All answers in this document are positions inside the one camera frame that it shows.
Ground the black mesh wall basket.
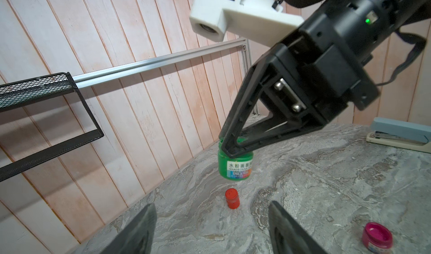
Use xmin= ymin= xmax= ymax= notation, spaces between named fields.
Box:
xmin=1 ymin=73 xmax=104 ymax=181

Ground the red paint jar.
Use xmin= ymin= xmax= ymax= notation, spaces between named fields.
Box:
xmin=225 ymin=188 xmax=240 ymax=209

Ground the green paint jar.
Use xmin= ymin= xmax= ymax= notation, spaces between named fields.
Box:
xmin=218 ymin=138 xmax=254 ymax=181

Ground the blue grey stapler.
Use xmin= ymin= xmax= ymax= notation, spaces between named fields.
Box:
xmin=366 ymin=118 xmax=431 ymax=154

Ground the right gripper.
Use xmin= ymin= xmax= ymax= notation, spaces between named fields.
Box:
xmin=220 ymin=28 xmax=379 ymax=158

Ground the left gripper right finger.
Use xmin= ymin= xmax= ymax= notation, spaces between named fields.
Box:
xmin=268 ymin=201 xmax=327 ymax=254

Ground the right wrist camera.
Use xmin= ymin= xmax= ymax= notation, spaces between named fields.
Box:
xmin=189 ymin=0 xmax=304 ymax=47

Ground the magenta paint jar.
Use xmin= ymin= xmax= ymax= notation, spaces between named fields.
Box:
xmin=361 ymin=222 xmax=393 ymax=254

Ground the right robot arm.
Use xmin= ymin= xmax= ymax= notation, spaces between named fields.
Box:
xmin=220 ymin=0 xmax=431 ymax=158

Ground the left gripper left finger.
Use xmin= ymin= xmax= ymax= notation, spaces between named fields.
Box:
xmin=101 ymin=203 xmax=157 ymax=254

